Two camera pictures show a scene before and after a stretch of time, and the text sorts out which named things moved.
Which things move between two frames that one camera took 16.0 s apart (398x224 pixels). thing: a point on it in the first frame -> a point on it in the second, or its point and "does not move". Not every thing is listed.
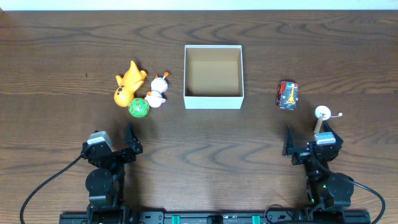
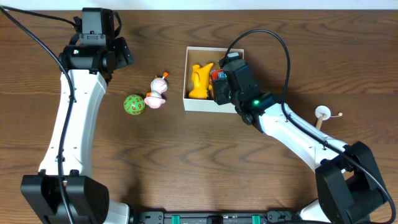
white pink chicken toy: [158, 86] does not move
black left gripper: [116, 154] -> [92, 37]
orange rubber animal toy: [127, 86] -> [200, 78]
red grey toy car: [288, 95] -> [217, 74]
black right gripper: [289, 149] -> [219, 87]
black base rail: [293, 217] does not move
